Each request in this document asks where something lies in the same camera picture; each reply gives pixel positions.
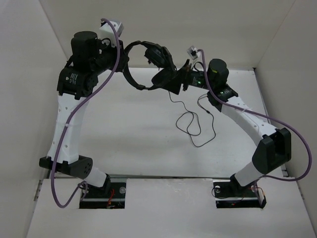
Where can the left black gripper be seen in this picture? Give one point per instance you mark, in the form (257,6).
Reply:
(124,58)

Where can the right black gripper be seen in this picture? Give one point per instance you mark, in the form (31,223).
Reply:
(184,76)

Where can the black headphones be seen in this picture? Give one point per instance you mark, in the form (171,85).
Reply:
(157,56)

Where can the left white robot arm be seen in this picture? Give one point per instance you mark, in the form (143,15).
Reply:
(76,85)

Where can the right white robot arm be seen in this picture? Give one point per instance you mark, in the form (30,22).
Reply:
(273,145)

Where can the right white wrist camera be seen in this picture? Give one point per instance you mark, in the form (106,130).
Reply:
(193,52)

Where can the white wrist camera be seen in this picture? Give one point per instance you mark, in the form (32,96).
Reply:
(106,33)
(193,52)

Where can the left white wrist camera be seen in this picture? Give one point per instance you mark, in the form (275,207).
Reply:
(106,33)

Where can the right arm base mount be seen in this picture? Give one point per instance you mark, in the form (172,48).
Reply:
(251,196)

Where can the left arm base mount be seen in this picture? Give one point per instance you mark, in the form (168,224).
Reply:
(114,199)

